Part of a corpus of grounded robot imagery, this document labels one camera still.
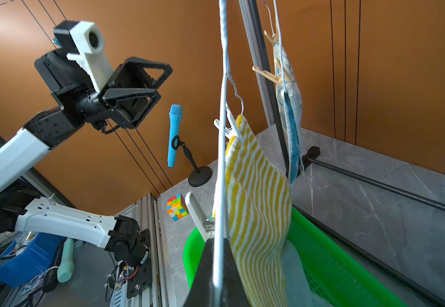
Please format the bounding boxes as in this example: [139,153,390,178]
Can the black clothes rack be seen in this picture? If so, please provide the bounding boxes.
[239,1,445,306]

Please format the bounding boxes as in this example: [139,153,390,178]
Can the bunny pattern towel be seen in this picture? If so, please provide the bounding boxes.
[273,45,304,184]

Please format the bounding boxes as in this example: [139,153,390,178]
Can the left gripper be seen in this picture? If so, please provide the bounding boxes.
[34,49,173,133]

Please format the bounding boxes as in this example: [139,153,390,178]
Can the green plastic basket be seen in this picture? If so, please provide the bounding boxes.
[183,209,404,306]

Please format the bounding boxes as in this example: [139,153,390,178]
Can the blue bin off table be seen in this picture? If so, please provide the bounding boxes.
[0,234,66,287]

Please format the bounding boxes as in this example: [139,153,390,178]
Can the mint green handheld device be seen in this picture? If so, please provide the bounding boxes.
[57,238,75,283]

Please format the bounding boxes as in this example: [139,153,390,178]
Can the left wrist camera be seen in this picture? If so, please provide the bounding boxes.
[53,20,114,93]

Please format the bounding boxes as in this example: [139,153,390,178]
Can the orange clothespin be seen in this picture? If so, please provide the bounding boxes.
[252,66,283,86]
[263,30,279,46]

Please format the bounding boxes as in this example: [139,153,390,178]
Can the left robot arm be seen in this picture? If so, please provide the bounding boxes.
[0,46,176,215]

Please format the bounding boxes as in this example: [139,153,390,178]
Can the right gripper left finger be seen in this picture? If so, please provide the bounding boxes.
[184,239,216,307]

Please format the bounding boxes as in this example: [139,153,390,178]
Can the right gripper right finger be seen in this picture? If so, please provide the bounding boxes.
[222,239,250,307]

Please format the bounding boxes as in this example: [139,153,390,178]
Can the light green towel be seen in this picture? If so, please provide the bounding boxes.
[281,240,332,306]

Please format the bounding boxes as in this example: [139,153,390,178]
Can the orange clothespin upper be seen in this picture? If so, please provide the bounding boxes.
[263,30,279,46]

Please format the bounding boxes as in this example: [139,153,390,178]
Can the orange clothespin lower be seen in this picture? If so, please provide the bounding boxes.
[252,66,283,86]

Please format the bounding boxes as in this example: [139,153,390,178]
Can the yellow striped towel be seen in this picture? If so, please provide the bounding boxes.
[223,115,291,306]

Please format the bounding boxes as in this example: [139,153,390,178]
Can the white wire hanger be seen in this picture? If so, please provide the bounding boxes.
[212,1,235,294]
[272,0,287,92]

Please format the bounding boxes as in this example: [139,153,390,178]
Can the white clothespin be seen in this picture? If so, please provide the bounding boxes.
[224,108,242,139]
[185,192,215,242]

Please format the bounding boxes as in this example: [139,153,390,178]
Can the colourful puzzle cube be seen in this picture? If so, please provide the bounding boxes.
[166,194,189,221]

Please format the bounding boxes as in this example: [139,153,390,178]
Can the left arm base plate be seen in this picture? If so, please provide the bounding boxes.
[126,229,153,299]

